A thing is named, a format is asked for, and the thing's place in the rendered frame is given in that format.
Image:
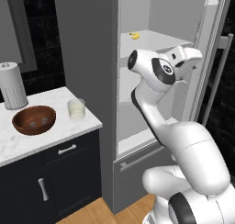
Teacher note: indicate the yellow lemon wedge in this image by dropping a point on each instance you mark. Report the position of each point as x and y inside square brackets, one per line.
[135, 35]

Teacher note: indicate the white paper towel roll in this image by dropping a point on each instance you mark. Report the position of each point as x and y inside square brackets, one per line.
[12, 87]

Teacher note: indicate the dark navy drawer front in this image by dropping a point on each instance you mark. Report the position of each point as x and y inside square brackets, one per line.
[82, 148]

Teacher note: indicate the grey fridge door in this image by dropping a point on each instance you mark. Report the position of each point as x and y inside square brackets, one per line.
[211, 35]

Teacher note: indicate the grey freezer drawer front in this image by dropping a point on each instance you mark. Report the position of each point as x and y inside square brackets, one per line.
[131, 184]

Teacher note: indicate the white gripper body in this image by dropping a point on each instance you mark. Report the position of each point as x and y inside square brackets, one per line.
[191, 53]

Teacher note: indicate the glass of lemonade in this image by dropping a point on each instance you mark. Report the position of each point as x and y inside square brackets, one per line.
[76, 110]

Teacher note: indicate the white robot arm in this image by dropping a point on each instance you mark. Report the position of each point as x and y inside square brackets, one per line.
[192, 160]

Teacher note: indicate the grey fridge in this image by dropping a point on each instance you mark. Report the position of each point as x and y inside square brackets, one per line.
[85, 65]

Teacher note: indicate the ice cube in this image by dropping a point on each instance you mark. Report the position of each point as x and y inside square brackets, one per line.
[33, 123]
[45, 120]

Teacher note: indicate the dark navy cupboard door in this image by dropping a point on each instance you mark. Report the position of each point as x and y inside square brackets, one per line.
[21, 200]

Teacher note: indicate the brown wooden bowl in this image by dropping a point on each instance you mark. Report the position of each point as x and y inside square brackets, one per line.
[33, 120]

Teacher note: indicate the white fridge shelf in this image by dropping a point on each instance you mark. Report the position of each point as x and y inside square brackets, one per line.
[156, 39]

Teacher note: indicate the grey wall cupboard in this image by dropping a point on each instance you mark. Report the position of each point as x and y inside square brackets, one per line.
[13, 25]

